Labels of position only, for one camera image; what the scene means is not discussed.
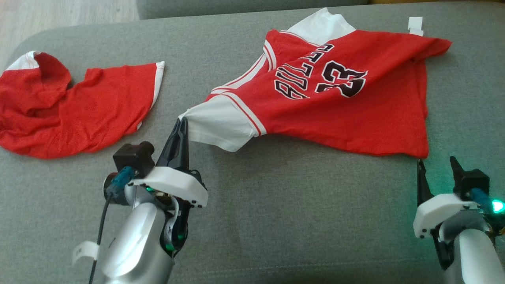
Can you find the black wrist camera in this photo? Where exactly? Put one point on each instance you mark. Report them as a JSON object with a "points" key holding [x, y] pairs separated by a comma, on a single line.
{"points": [[473, 181], [132, 157]]}

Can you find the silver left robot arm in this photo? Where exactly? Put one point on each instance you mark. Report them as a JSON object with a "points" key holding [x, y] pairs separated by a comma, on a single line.
{"points": [[134, 244]]}

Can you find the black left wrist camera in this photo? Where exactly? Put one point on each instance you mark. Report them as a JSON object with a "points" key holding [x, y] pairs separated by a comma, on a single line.
{"points": [[132, 157]]}

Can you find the red basketball jersey number 23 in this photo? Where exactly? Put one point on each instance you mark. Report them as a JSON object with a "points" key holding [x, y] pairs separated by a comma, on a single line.
{"points": [[335, 114]]}

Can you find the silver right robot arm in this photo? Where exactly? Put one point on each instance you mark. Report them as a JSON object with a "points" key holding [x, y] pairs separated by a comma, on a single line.
{"points": [[477, 256]]}

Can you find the grey sofa chaise cushion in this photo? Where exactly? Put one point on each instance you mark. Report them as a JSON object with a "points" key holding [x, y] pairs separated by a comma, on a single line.
{"points": [[276, 221]]}

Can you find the red shorts with white trim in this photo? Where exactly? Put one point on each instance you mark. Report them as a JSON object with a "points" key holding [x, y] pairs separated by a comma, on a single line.
{"points": [[86, 114]]}

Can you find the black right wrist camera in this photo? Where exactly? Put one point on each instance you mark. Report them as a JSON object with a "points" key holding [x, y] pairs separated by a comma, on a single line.
{"points": [[473, 181]]}

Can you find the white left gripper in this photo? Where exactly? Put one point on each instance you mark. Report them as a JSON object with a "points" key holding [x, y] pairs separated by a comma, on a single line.
{"points": [[177, 185]]}

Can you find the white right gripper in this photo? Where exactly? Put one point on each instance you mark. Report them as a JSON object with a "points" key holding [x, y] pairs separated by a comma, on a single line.
{"points": [[438, 209]]}

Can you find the grey sofa seat cushion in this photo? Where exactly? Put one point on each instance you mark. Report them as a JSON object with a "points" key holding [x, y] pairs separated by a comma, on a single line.
{"points": [[236, 7]]}

